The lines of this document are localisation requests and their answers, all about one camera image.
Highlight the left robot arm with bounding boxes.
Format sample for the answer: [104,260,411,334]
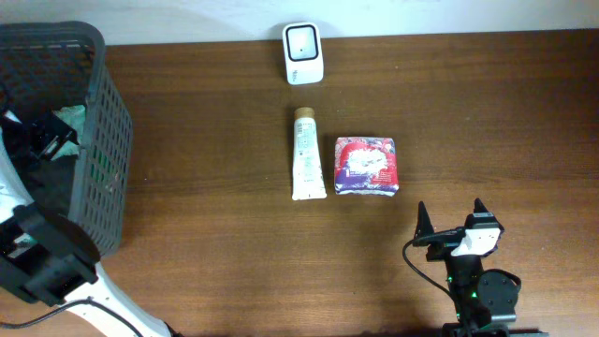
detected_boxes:
[1,108,176,336]

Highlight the white barcode scanner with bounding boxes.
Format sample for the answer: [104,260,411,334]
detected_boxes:
[282,22,324,85]

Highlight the grey plastic mesh basket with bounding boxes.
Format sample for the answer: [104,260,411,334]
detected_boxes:
[1,22,133,256]

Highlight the purple red pad pack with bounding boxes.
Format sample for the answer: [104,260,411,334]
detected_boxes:
[334,137,399,197]

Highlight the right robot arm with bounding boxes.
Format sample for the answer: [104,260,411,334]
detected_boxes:
[402,198,545,337]

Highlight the white tube with tan cap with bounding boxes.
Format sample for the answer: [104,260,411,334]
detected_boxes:
[292,107,327,201]

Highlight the teal wipes packet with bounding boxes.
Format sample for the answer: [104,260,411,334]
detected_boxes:
[51,105,86,161]

